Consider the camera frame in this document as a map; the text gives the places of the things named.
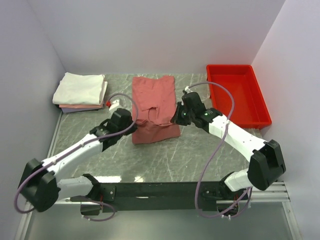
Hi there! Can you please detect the red plastic bin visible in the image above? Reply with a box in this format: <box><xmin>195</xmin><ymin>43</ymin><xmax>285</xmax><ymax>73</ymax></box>
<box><xmin>206</xmin><ymin>64</ymin><xmax>272</xmax><ymax>130</ymax></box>

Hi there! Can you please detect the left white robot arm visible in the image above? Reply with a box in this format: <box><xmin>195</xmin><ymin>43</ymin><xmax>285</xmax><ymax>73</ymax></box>
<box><xmin>17</xmin><ymin>108</ymin><xmax>137</xmax><ymax>212</ymax></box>

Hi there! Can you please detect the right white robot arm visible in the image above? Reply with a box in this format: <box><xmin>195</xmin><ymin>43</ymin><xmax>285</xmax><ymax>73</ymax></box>
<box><xmin>171</xmin><ymin>91</ymin><xmax>286</xmax><ymax>200</ymax></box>

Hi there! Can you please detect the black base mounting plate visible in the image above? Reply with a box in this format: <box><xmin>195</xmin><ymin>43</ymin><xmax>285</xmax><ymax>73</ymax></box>
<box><xmin>94</xmin><ymin>181</ymin><xmax>245</xmax><ymax>211</ymax></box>

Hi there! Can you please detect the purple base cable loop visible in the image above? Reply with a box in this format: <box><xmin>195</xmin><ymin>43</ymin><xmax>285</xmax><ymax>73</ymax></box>
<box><xmin>81</xmin><ymin>199</ymin><xmax>118</xmax><ymax>222</ymax></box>

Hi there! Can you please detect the white folded t shirt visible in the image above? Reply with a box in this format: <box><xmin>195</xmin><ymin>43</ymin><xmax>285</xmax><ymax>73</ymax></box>
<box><xmin>52</xmin><ymin>72</ymin><xmax>108</xmax><ymax>106</ymax></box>

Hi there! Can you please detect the aluminium frame rail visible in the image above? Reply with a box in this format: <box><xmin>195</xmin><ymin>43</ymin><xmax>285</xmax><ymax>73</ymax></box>
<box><xmin>55</xmin><ymin>181</ymin><xmax>291</xmax><ymax>205</ymax></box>

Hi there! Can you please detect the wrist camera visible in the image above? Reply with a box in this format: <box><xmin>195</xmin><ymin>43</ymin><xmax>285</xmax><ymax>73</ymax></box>
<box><xmin>105</xmin><ymin>99</ymin><xmax>122</xmax><ymax>113</ymax></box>
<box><xmin>183</xmin><ymin>86</ymin><xmax>193</xmax><ymax>95</ymax></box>

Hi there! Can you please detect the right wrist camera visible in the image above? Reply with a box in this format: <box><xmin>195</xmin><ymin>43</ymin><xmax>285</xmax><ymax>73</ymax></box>
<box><xmin>183</xmin><ymin>86</ymin><xmax>193</xmax><ymax>95</ymax></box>

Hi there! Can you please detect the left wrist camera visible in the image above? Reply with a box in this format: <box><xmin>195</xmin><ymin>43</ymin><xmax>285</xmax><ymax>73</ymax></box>
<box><xmin>105</xmin><ymin>99</ymin><xmax>122</xmax><ymax>113</ymax></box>

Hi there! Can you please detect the pink red t shirt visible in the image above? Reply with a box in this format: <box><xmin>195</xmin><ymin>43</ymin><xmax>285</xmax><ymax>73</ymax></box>
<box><xmin>132</xmin><ymin>75</ymin><xmax>181</xmax><ymax>145</ymax></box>

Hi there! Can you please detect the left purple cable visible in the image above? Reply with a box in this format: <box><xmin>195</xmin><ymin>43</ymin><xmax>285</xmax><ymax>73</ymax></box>
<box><xmin>13</xmin><ymin>92</ymin><xmax>140</xmax><ymax>214</ymax></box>

